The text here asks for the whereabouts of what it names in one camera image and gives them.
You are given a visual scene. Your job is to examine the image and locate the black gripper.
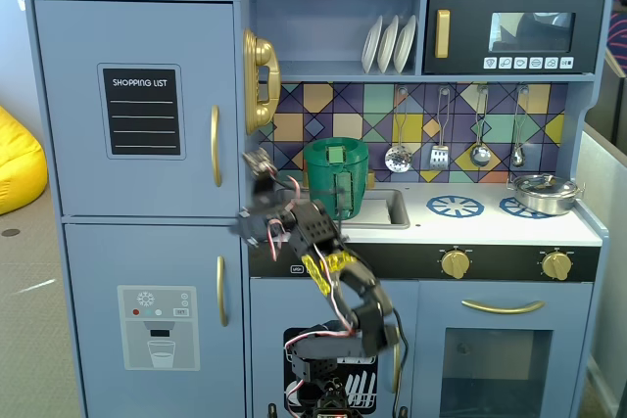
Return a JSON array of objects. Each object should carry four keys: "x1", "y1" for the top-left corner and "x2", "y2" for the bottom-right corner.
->
[{"x1": 243, "y1": 146, "x2": 291, "y2": 216}]

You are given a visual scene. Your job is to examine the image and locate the blue shopping list cabinet door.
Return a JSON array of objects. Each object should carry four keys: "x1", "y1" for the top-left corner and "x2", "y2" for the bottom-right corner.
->
[{"x1": 32, "y1": 0, "x2": 236, "y2": 218}]

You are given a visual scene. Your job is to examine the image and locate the black robot arm yellow joints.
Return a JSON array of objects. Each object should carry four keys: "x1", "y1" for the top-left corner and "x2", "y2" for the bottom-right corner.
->
[{"x1": 229, "y1": 202, "x2": 401, "y2": 418}]

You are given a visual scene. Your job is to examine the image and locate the blue dishwasher print door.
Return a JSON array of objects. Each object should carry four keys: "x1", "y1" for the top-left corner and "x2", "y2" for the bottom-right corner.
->
[{"x1": 249, "y1": 278, "x2": 420, "y2": 418}]

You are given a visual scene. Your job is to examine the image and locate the blue ice dispenser print door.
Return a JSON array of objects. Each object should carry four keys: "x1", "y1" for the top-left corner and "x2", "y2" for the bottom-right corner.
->
[{"x1": 63, "y1": 222, "x2": 244, "y2": 418}]

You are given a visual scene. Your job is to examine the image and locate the blue oven door with window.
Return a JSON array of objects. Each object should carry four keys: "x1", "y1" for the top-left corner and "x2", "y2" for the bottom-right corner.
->
[{"x1": 415, "y1": 280, "x2": 595, "y2": 418}]

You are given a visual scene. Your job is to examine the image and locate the green plastic cup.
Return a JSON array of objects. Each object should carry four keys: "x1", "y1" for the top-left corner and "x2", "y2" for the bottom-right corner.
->
[{"x1": 302, "y1": 137, "x2": 369, "y2": 221}]

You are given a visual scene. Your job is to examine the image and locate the gold toy telephone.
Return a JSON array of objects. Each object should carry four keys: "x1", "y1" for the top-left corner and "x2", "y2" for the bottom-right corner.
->
[{"x1": 243, "y1": 27, "x2": 282, "y2": 136}]

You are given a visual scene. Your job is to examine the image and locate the steel toy skimmer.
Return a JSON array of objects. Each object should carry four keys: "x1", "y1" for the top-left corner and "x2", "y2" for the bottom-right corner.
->
[{"x1": 384, "y1": 86, "x2": 413, "y2": 174}]

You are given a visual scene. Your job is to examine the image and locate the blue wooden toy kitchen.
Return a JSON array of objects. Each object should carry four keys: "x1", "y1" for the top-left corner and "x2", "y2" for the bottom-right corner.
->
[{"x1": 22, "y1": 0, "x2": 616, "y2": 418}]

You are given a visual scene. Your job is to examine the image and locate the grey toy sink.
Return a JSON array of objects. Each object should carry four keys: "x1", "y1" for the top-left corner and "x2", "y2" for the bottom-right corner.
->
[{"x1": 337, "y1": 187, "x2": 411, "y2": 231}]

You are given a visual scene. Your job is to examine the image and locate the white toy plate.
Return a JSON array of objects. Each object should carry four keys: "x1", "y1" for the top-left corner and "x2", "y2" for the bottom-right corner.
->
[
  {"x1": 393, "y1": 14, "x2": 417, "y2": 74},
  {"x1": 361, "y1": 15, "x2": 385, "y2": 74},
  {"x1": 376, "y1": 15, "x2": 401, "y2": 74}
]

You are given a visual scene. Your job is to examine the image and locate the steel slotted toy spatula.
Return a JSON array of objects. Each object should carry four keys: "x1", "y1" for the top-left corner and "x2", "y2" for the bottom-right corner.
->
[{"x1": 429, "y1": 86, "x2": 451, "y2": 172}]

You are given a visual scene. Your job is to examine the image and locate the steel toy ladle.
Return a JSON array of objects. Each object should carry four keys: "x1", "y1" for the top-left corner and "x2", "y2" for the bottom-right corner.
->
[{"x1": 468, "y1": 84, "x2": 493, "y2": 168}]

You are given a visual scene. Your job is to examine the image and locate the gold stove knob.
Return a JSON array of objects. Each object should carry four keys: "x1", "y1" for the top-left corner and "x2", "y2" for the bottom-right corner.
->
[
  {"x1": 440, "y1": 247, "x2": 474, "y2": 280},
  {"x1": 540, "y1": 248, "x2": 573, "y2": 282}
]

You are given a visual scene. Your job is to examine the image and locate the yellow bean bag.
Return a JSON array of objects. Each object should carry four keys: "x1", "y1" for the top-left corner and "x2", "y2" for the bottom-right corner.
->
[{"x1": 0, "y1": 104, "x2": 50, "y2": 216}]

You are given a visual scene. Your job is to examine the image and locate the black toy microwave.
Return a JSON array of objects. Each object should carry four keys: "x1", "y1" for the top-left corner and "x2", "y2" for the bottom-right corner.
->
[{"x1": 423, "y1": 0, "x2": 606, "y2": 75}]

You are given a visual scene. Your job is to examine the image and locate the steel toy spoon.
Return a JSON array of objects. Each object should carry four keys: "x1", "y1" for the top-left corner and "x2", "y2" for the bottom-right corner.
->
[{"x1": 510, "y1": 84, "x2": 530, "y2": 168}]

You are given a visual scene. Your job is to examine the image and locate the steel toy pot with lid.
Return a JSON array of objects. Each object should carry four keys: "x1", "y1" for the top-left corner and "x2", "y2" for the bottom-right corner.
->
[{"x1": 506, "y1": 172, "x2": 587, "y2": 217}]

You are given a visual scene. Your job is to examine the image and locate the grey desk divider panel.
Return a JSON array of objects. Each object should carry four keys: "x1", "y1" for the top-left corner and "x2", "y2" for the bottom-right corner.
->
[{"x1": 575, "y1": 123, "x2": 627, "y2": 407}]

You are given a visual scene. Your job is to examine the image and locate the long gold door handle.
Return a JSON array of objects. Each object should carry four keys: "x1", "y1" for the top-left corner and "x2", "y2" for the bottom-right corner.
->
[{"x1": 210, "y1": 104, "x2": 223, "y2": 188}]

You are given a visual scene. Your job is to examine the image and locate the short gold door handle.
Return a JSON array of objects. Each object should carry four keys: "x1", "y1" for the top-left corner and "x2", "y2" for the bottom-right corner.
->
[{"x1": 217, "y1": 255, "x2": 230, "y2": 328}]

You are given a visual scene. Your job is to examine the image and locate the gold microwave handle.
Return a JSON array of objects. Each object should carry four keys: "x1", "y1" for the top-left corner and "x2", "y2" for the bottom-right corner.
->
[{"x1": 434, "y1": 9, "x2": 452, "y2": 60}]

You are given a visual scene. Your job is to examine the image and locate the gold dishwasher door handle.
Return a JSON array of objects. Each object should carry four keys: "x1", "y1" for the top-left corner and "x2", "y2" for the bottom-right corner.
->
[{"x1": 391, "y1": 324, "x2": 403, "y2": 395}]

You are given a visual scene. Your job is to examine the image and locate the long black power cable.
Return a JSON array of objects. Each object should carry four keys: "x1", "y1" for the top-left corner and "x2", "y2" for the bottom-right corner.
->
[{"x1": 390, "y1": 309, "x2": 411, "y2": 418}]

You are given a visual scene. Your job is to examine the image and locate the curved gold oven handle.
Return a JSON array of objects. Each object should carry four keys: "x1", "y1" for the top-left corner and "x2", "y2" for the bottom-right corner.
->
[{"x1": 460, "y1": 299, "x2": 547, "y2": 316}]

